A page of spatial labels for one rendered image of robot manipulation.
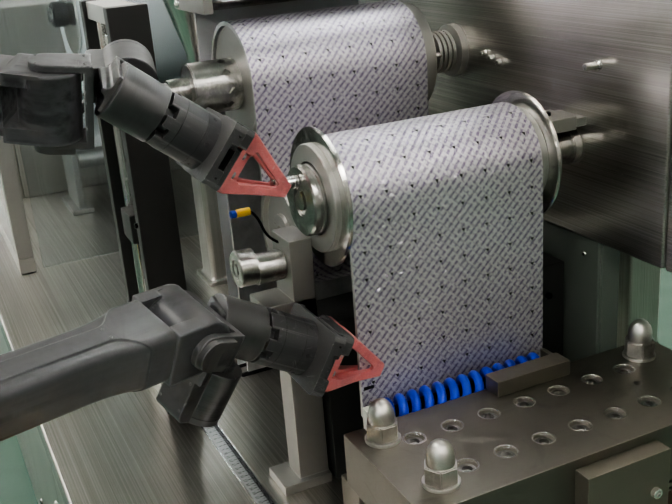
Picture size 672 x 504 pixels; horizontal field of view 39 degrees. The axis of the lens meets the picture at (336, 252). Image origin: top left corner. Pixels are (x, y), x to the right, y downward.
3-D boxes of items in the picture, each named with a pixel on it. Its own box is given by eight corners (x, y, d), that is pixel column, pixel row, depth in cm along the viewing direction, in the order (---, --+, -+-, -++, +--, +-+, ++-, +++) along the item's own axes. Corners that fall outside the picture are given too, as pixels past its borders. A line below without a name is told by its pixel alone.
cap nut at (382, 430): (358, 435, 96) (355, 396, 95) (390, 425, 98) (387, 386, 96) (375, 452, 93) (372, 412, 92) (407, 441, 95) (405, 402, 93)
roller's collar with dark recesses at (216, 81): (183, 112, 120) (177, 60, 117) (228, 104, 122) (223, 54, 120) (199, 120, 114) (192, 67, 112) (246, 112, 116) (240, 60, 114)
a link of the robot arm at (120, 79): (85, 119, 86) (119, 68, 84) (83, 91, 91) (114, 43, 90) (151, 155, 89) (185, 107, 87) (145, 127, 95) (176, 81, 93)
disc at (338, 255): (294, 240, 108) (284, 113, 103) (298, 239, 108) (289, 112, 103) (352, 287, 96) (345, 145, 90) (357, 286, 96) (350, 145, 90)
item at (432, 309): (361, 415, 102) (349, 255, 96) (539, 360, 111) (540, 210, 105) (363, 418, 102) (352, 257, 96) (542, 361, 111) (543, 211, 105)
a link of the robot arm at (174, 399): (211, 341, 82) (149, 289, 86) (157, 450, 85) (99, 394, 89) (291, 337, 92) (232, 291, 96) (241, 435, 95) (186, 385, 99)
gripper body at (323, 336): (326, 400, 93) (261, 384, 90) (286, 360, 102) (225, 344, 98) (352, 340, 93) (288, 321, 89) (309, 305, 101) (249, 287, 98)
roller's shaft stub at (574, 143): (511, 169, 112) (510, 132, 110) (559, 158, 114) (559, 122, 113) (533, 177, 108) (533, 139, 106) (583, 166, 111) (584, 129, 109)
